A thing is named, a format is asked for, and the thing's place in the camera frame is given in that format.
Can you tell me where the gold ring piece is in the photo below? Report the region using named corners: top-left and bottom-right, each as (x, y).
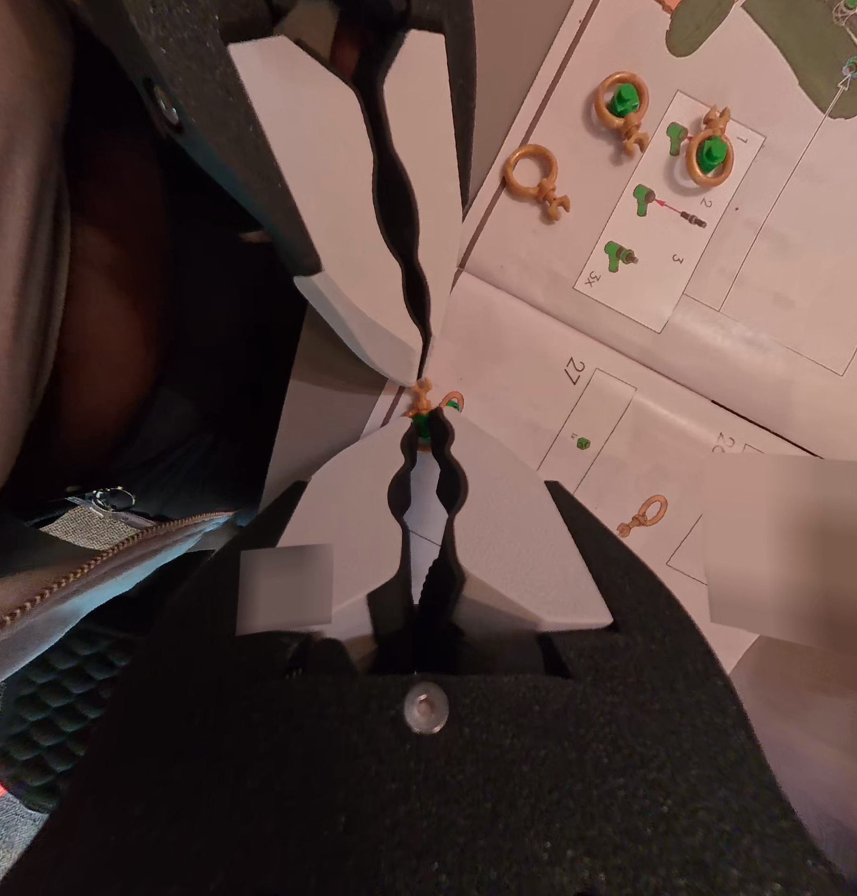
top-left (404, 377), bottom-right (443, 449)
top-left (502, 143), bottom-right (573, 224)

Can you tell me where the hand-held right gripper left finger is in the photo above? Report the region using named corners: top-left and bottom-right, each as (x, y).
top-left (278, 419), bottom-right (413, 639)

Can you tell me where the person's left forearm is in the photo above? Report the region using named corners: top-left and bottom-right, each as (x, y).
top-left (54, 126), bottom-right (275, 505)

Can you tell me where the open instruction booklet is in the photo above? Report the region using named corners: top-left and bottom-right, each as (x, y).
top-left (362, 0), bottom-right (857, 701)

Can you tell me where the gold ring with green stud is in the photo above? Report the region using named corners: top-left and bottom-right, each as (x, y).
top-left (684, 105), bottom-right (736, 189)
top-left (595, 70), bottom-right (651, 154)

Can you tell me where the grey desk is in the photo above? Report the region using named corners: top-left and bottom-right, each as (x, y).
top-left (257, 308), bottom-right (857, 883)

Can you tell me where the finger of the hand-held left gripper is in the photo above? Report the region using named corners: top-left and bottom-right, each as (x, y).
top-left (227, 34), bottom-right (431, 389)
top-left (371, 27), bottom-right (466, 380)

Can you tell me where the black mesh chair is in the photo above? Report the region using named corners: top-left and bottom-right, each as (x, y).
top-left (0, 616), bottom-right (144, 814)

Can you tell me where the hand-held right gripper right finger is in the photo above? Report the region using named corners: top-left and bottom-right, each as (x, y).
top-left (428, 409), bottom-right (616, 632)

